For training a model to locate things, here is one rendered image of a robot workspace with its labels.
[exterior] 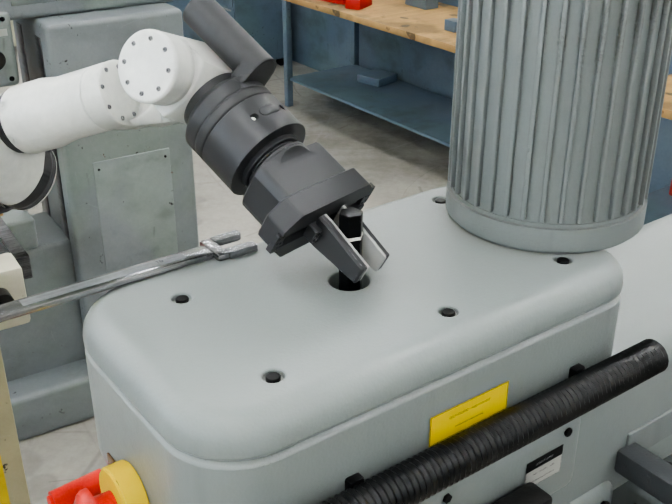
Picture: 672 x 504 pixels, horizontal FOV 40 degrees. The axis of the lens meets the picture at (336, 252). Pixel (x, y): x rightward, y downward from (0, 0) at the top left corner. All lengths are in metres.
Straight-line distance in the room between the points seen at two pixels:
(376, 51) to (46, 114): 6.75
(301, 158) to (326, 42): 7.39
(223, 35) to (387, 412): 0.37
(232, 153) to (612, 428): 0.51
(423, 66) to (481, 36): 6.36
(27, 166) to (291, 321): 0.38
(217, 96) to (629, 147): 0.37
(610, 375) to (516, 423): 0.12
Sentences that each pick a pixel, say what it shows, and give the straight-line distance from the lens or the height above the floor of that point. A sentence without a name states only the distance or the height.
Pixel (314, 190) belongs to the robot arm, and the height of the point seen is 1.97.
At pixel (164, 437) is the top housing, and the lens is 0.69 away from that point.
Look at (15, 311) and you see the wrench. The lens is 0.81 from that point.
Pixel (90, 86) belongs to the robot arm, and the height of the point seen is 2.03.
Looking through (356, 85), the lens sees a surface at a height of 0.23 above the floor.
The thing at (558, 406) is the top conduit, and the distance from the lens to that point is 0.84.
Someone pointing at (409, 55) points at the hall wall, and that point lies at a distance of 7.33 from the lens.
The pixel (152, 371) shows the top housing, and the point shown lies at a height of 1.89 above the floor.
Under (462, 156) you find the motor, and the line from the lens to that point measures 0.91.
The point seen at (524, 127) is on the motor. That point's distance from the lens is 0.85.
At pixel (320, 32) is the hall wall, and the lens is 8.25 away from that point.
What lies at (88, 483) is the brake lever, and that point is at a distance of 0.91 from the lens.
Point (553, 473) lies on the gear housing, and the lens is 0.97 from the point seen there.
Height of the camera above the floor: 2.29
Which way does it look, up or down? 27 degrees down
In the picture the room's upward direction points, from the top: straight up
